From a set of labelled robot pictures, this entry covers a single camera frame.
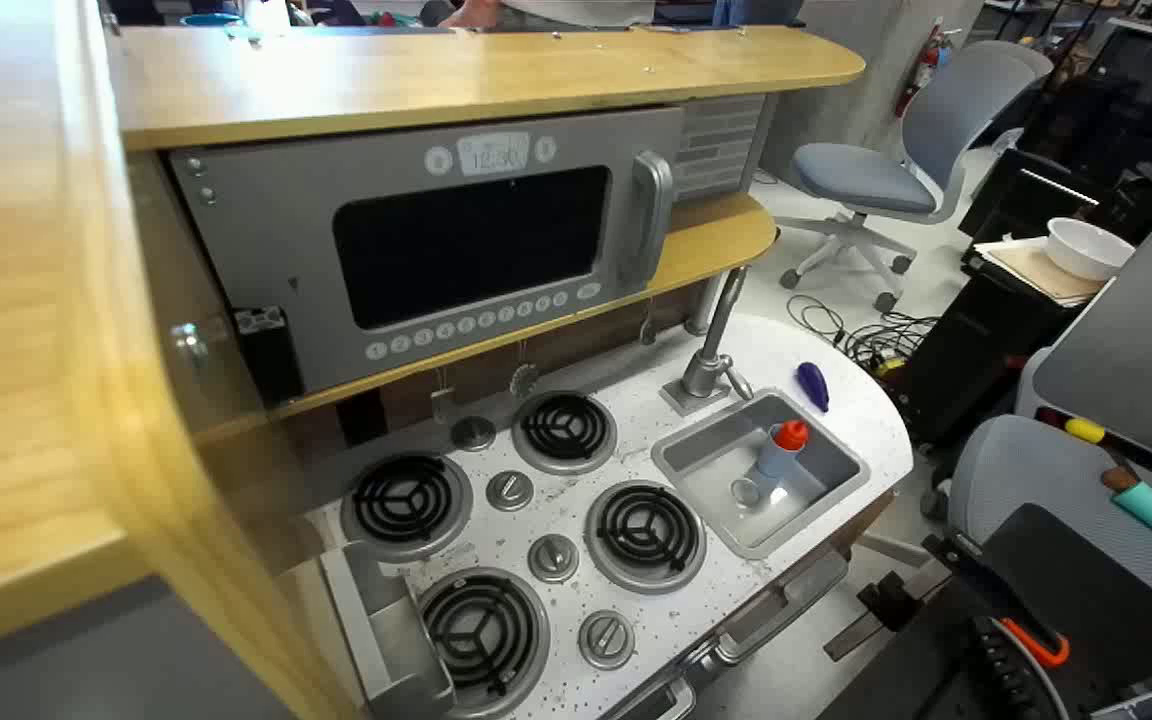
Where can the gray toy sink basin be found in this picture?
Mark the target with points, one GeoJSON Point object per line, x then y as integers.
{"type": "Point", "coordinates": [702, 461]}

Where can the gray toy microwave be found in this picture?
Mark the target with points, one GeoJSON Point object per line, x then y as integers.
{"type": "Point", "coordinates": [269, 227]}

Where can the black equipment case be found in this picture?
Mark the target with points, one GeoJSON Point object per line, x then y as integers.
{"type": "Point", "coordinates": [1083, 601]}

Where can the gray office chair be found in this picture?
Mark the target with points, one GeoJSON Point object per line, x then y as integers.
{"type": "Point", "coordinates": [868, 172]}

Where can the gray toy faucet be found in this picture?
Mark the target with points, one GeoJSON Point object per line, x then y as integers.
{"type": "Point", "coordinates": [710, 363]}

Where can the black cabinet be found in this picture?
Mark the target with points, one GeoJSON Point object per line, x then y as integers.
{"type": "Point", "coordinates": [976, 355]}

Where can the gray slanted panel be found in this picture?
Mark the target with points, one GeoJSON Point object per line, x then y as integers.
{"type": "Point", "coordinates": [1136, 344]}

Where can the gray padded seat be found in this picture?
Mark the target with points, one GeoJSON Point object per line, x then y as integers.
{"type": "Point", "coordinates": [1028, 466]}

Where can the red fire extinguisher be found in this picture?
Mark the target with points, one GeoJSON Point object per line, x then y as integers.
{"type": "Point", "coordinates": [922, 60]}

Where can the person in light shirt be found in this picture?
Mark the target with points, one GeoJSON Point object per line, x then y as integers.
{"type": "Point", "coordinates": [561, 9]}

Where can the black coil stove burner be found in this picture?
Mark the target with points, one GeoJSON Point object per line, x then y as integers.
{"type": "Point", "coordinates": [644, 531]}
{"type": "Point", "coordinates": [405, 502]}
{"type": "Point", "coordinates": [566, 431]}
{"type": "Point", "coordinates": [483, 633]}

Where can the purple toy eggplant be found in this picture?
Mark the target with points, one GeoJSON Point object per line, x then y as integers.
{"type": "Point", "coordinates": [815, 386]}

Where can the wooden side panel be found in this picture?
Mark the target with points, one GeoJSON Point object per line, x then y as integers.
{"type": "Point", "coordinates": [17, 332]}

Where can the orange hook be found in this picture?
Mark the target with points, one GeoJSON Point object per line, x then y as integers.
{"type": "Point", "coordinates": [1041, 651]}

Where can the light wooden board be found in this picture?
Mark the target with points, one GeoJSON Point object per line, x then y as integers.
{"type": "Point", "coordinates": [1021, 265]}

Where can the gray stove knob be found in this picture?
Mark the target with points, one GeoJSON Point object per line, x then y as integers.
{"type": "Point", "coordinates": [474, 433]}
{"type": "Point", "coordinates": [554, 558]}
{"type": "Point", "coordinates": [510, 490]}
{"type": "Point", "coordinates": [606, 637]}

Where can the black hinge bracket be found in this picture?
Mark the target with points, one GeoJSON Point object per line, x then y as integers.
{"type": "Point", "coordinates": [266, 355]}

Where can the white bowl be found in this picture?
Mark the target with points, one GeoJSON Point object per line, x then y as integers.
{"type": "Point", "coordinates": [1091, 244]}

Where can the black rod with yellow band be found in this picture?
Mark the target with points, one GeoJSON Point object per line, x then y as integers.
{"type": "Point", "coordinates": [1086, 431]}

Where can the long wooden shelf board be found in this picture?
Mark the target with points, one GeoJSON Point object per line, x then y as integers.
{"type": "Point", "coordinates": [470, 77]}

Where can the gray vent panel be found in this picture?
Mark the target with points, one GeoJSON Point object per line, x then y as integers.
{"type": "Point", "coordinates": [721, 147]}

